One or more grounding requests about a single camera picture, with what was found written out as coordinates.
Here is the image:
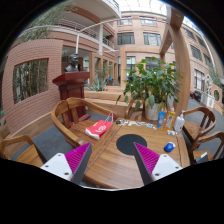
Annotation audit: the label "small white box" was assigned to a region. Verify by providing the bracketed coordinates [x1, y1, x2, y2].
[167, 130, 176, 136]

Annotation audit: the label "small scattered items on table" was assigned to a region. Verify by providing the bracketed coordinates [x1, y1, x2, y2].
[115, 119, 157, 130]

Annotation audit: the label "white pump bottle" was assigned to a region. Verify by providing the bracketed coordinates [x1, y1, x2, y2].
[174, 114, 185, 132]

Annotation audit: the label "blue spray bottle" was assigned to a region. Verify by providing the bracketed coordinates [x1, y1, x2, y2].
[157, 109, 167, 128]

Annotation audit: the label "blue white computer mouse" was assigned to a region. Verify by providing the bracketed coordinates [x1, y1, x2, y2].
[164, 142, 176, 152]

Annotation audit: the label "green potted plant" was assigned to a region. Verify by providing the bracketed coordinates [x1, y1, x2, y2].
[122, 59, 182, 118]

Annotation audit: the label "wooden armchair near right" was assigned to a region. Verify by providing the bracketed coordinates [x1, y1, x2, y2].
[188, 131, 224, 164]

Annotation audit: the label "dark bronze bust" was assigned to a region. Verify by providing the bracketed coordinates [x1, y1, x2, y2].
[65, 54, 79, 72]

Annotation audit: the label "wooden armchair far left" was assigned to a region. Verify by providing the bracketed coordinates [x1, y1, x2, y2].
[51, 97, 118, 148]

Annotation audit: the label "red paper bag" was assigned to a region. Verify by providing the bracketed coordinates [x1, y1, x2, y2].
[85, 113, 114, 140]

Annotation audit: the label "wooden armchair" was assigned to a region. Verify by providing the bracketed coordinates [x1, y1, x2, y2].
[51, 97, 118, 148]
[188, 131, 224, 164]
[0, 134, 48, 168]
[181, 106, 217, 145]

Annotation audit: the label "wooden armchair near left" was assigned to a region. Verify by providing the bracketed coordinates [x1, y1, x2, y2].
[0, 134, 48, 168]

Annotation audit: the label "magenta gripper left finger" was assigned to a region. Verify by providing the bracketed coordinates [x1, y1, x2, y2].
[41, 142, 92, 185]

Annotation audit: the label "red wooden pedestal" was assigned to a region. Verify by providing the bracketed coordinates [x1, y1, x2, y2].
[52, 71, 90, 128]

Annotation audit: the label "yellow label bottle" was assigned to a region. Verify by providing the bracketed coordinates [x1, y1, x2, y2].
[165, 108, 176, 129]

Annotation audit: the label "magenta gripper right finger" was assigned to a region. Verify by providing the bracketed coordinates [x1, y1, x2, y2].
[134, 143, 182, 185]

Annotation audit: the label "wooden armchair far right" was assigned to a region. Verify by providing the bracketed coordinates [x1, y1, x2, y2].
[181, 106, 217, 145]

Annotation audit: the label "round black mouse pad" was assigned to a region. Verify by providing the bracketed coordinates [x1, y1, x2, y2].
[116, 134, 147, 155]

